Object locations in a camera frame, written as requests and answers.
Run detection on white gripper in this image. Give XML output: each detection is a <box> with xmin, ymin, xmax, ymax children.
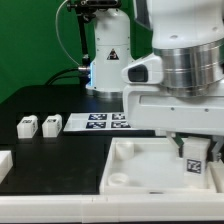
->
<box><xmin>122</xmin><ymin>53</ymin><xmax>224</xmax><ymax>160</ymax></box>

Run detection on white square table top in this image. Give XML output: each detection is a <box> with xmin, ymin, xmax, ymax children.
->
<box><xmin>100</xmin><ymin>138</ymin><xmax>224</xmax><ymax>195</ymax></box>

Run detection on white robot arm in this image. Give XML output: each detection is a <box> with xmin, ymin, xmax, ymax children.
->
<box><xmin>90</xmin><ymin>0</ymin><xmax>224</xmax><ymax>160</ymax></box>

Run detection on white obstacle wall front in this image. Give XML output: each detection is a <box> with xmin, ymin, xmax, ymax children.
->
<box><xmin>0</xmin><ymin>193</ymin><xmax>224</xmax><ymax>223</ymax></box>

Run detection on white obstacle wall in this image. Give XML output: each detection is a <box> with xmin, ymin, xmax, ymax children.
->
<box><xmin>0</xmin><ymin>151</ymin><xmax>13</xmax><ymax>184</ymax></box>
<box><xmin>0</xmin><ymin>193</ymin><xmax>224</xmax><ymax>223</ymax></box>

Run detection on white marker base plate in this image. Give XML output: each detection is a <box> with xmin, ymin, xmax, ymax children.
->
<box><xmin>64</xmin><ymin>112</ymin><xmax>131</xmax><ymax>132</ymax></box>

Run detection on black cables at base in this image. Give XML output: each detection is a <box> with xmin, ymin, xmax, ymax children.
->
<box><xmin>44</xmin><ymin>68</ymin><xmax>88</xmax><ymax>86</ymax></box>

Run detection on black camera stand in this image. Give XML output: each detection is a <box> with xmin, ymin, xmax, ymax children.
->
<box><xmin>66</xmin><ymin>0</ymin><xmax>121</xmax><ymax>66</ymax></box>

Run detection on grey cable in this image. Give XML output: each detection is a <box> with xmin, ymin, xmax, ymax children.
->
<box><xmin>54</xmin><ymin>0</ymin><xmax>82</xmax><ymax>68</ymax></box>

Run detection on white obstacle wall left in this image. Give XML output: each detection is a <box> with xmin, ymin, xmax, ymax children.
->
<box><xmin>0</xmin><ymin>151</ymin><xmax>13</xmax><ymax>184</ymax></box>

